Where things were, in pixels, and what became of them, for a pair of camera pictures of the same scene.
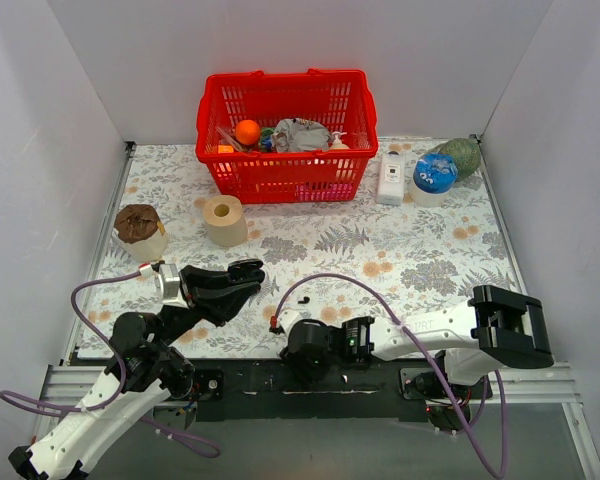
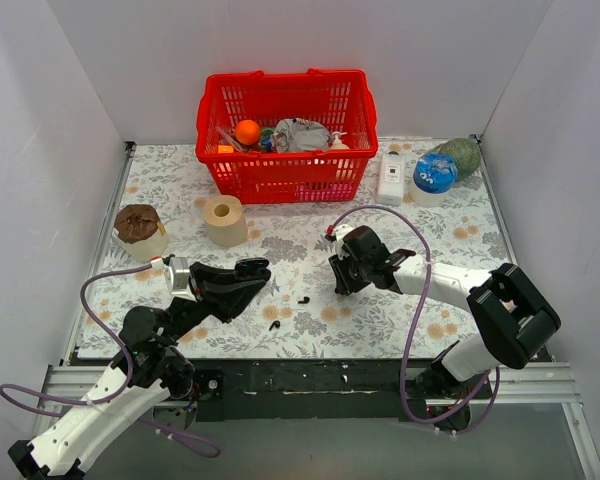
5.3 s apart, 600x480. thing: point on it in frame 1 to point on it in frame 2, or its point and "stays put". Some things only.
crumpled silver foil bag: x=300 y=135 stays put
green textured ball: x=466 y=156 stays put
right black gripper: x=300 y=364 to x=353 y=270
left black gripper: x=195 y=292 stays put
